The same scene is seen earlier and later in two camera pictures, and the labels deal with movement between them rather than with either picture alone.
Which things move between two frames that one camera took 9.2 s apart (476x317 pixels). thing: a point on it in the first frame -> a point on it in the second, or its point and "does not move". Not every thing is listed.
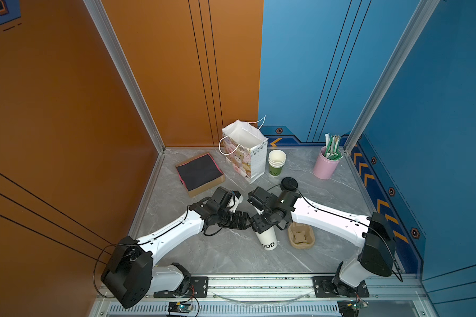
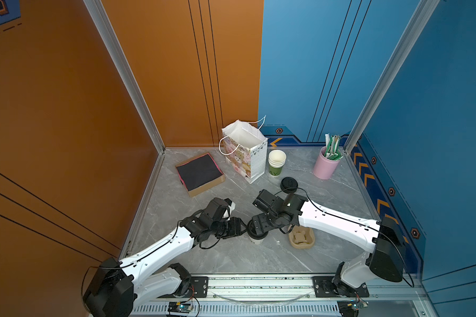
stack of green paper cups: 276,159 does not move
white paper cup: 268,239 -> 256,242
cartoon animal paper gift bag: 244,145 does not move
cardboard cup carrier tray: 301,236 does not move
